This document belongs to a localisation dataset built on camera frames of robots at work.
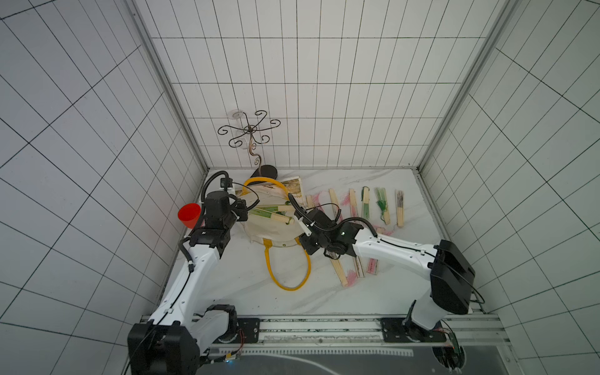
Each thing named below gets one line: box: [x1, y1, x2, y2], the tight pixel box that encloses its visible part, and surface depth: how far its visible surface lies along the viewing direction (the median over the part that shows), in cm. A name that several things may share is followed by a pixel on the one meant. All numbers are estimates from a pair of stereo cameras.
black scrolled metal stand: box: [217, 110, 281, 179], surface depth 94 cm
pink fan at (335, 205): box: [328, 188, 340, 219], surface depth 109 cm
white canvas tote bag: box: [237, 177, 311, 292], surface depth 92 cm
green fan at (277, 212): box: [249, 205, 295, 225], surface depth 100 cm
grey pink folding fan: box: [396, 189, 404, 228], surface depth 106 cm
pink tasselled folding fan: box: [342, 188, 359, 218], surface depth 109 cm
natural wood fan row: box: [353, 255, 366, 279], surface depth 87 cm
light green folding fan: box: [360, 185, 370, 219], surface depth 109 cm
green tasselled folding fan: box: [375, 186, 391, 225], surface depth 107 cm
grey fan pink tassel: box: [329, 258, 358, 287], surface depth 86 cm
